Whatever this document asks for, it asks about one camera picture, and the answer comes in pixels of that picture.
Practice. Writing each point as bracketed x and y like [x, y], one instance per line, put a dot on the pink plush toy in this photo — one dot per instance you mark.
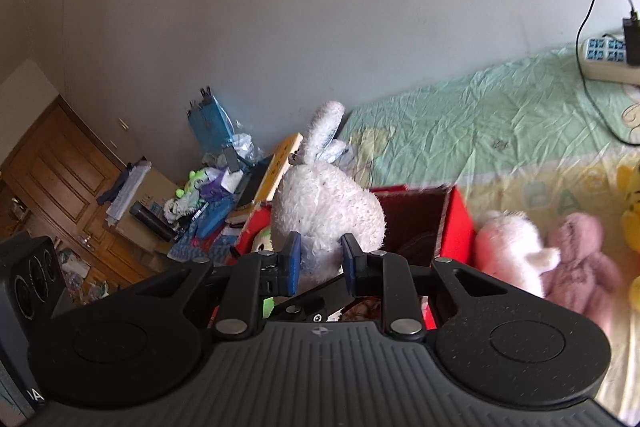
[508, 247]

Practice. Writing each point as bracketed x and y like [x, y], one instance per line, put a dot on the black power adapter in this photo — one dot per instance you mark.
[631, 29]

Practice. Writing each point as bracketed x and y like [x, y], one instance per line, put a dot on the white plush rabbit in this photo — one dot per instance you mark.
[321, 202]

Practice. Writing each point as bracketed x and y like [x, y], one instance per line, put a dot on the pastel cartoon bed sheet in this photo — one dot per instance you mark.
[527, 136]

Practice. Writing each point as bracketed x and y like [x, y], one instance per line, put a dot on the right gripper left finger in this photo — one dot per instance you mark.
[253, 279]

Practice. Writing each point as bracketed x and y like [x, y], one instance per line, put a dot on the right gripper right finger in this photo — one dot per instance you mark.
[387, 277]

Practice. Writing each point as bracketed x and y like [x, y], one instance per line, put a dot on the yellow tiger plush toy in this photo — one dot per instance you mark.
[628, 184]

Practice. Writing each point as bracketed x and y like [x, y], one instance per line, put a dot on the white power strip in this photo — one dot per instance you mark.
[604, 59]

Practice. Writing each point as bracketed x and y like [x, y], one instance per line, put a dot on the green bean plush toy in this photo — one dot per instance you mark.
[262, 242]

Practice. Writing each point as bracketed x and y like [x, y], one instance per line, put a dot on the wooden door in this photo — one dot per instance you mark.
[60, 168]

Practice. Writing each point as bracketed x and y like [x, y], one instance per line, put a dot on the blue plastic bag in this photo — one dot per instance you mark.
[210, 123]

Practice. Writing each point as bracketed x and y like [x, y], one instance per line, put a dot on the mauve plush toy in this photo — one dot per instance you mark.
[586, 279]

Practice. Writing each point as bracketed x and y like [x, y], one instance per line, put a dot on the yellow book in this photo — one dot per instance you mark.
[278, 166]

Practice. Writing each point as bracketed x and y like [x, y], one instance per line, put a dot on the red cardboard box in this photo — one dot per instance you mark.
[421, 225]

